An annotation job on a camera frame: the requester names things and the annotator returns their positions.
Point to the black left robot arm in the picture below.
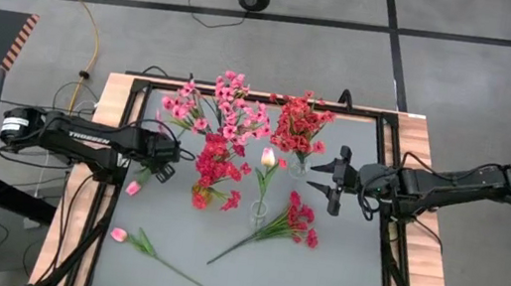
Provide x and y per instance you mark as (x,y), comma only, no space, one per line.
(85,139)

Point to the clear tall smooth vase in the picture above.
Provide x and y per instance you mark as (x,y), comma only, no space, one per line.
(257,218)

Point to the clear short textured vase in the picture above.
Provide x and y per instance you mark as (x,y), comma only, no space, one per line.
(299,167)

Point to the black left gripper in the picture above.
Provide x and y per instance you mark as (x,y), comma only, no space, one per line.
(163,155)

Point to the amber glass vase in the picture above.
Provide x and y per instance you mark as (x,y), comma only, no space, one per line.
(196,191)

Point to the black frame clamp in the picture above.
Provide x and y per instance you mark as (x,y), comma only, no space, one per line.
(191,81)
(346,99)

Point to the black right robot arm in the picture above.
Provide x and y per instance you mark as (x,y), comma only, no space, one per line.
(454,188)

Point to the pale pink artificial tulip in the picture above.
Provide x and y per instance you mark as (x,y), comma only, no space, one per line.
(268,157)

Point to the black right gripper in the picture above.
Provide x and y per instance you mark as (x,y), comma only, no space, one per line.
(345,181)

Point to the pink artificial flower bunch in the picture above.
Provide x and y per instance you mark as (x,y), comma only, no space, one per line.
(180,112)
(237,130)
(228,93)

